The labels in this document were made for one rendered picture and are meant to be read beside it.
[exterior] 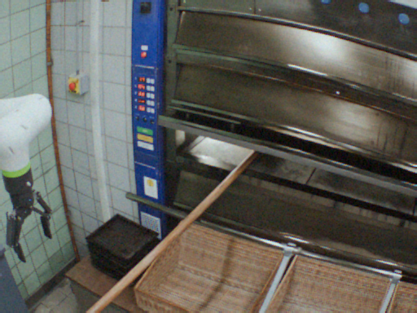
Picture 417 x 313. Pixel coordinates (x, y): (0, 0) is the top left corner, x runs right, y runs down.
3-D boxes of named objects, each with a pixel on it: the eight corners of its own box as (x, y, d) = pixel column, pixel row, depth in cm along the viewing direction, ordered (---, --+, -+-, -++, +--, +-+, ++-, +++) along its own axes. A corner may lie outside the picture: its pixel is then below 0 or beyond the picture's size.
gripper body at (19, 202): (20, 174, 108) (27, 203, 113) (2, 189, 102) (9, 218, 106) (37, 183, 106) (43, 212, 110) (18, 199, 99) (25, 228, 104)
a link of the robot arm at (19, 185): (16, 182, 95) (38, 165, 102) (-8, 169, 99) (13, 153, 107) (21, 203, 98) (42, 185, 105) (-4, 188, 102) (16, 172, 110)
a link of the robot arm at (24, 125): (-19, 125, 90) (12, 129, 88) (6, 103, 100) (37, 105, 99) (-9, 175, 97) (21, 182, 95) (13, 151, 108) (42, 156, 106)
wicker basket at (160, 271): (182, 257, 246) (181, 218, 233) (279, 287, 224) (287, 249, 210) (135, 307, 208) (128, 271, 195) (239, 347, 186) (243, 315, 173)
